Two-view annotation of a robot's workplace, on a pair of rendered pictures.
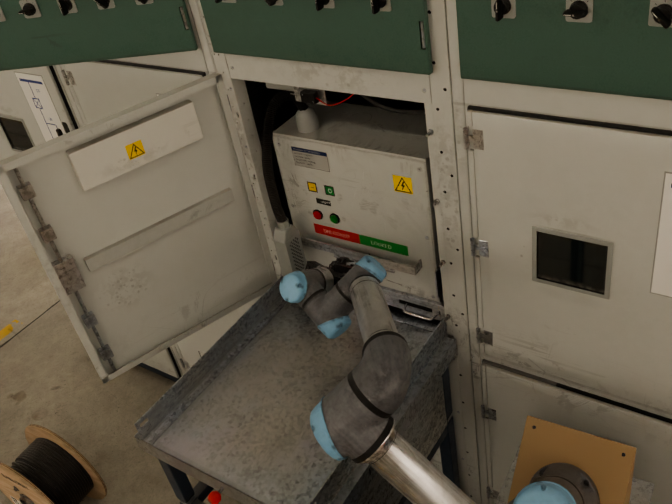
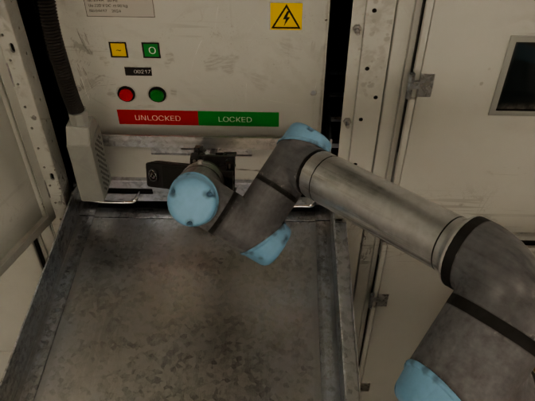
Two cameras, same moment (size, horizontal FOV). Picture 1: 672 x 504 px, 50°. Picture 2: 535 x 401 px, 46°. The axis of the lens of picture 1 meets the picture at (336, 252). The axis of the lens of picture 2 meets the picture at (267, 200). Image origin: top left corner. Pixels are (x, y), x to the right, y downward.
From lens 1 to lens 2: 1.05 m
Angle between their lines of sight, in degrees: 30
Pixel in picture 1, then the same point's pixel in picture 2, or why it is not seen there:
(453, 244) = (370, 91)
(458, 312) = not seen: hidden behind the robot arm
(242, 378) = (85, 371)
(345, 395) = (489, 346)
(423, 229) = (309, 81)
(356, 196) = (200, 51)
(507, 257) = (459, 90)
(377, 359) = (514, 266)
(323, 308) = (254, 220)
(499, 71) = not seen: outside the picture
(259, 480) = not seen: outside the picture
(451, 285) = (354, 151)
